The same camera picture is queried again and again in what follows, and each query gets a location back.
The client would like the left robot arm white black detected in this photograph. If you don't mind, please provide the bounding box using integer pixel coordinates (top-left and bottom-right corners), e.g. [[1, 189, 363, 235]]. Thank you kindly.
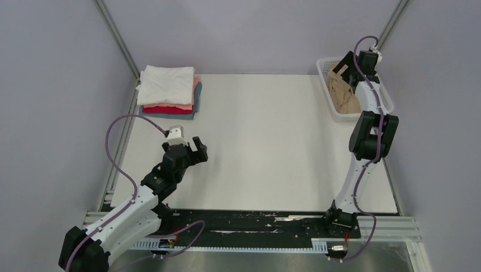
[[58, 137, 208, 271]]

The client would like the white folded t shirt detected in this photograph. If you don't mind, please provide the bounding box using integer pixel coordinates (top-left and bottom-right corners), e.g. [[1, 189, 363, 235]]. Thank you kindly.
[[136, 65, 195, 106]]

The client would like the beige t shirt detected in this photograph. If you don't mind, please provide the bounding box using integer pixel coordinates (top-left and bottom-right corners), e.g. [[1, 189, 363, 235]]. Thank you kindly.
[[327, 62, 361, 114]]

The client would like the right corner aluminium post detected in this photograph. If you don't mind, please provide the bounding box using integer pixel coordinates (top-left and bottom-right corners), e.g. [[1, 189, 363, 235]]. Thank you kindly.
[[378, 0, 411, 49]]

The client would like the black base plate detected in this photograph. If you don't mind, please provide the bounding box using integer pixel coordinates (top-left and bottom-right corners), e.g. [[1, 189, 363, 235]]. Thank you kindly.
[[153, 209, 361, 249]]

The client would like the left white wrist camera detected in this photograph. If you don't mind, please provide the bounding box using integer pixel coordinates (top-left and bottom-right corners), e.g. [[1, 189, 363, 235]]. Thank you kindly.
[[166, 125, 188, 146]]

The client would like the aluminium frame rail front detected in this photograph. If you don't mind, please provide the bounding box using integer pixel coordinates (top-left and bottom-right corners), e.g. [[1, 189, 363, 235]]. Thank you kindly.
[[82, 211, 423, 243]]

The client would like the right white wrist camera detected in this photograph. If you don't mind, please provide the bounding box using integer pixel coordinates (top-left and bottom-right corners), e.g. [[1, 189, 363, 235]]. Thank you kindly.
[[369, 44, 383, 63]]

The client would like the corner aluminium post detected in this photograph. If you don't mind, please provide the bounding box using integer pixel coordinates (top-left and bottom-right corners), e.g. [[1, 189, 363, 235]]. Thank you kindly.
[[93, 0, 140, 83], [378, 0, 411, 49]]

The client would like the white slotted cable duct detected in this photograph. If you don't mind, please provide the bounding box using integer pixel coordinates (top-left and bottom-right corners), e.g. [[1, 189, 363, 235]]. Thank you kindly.
[[131, 240, 328, 254]]

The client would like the left corner aluminium post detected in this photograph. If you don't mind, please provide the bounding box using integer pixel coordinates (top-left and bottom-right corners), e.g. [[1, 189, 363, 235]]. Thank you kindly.
[[93, 0, 140, 83]]

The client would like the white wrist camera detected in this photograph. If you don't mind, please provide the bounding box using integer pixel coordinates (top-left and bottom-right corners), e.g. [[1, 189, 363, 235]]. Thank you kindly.
[[369, 44, 383, 63], [166, 125, 188, 146]]

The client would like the red folded t shirt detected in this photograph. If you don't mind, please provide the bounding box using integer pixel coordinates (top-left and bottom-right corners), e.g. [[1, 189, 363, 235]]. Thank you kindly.
[[141, 107, 194, 115]]

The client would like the pink folded t shirt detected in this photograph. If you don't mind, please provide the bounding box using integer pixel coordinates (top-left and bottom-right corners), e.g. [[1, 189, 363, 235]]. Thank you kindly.
[[144, 76, 200, 110]]

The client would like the blue grey folded t shirt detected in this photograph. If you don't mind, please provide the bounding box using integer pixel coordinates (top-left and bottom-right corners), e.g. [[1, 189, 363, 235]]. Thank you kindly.
[[138, 82, 202, 120]]

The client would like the white plastic basket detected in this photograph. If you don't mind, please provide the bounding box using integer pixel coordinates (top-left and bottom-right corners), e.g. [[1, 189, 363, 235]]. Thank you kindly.
[[316, 57, 394, 122]]

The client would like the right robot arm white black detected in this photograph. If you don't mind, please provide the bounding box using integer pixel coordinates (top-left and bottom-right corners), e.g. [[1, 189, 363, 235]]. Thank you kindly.
[[324, 50, 399, 237]]

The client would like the left side aluminium rail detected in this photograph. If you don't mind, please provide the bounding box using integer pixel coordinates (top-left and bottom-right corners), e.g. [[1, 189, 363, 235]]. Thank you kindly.
[[96, 80, 140, 212]]

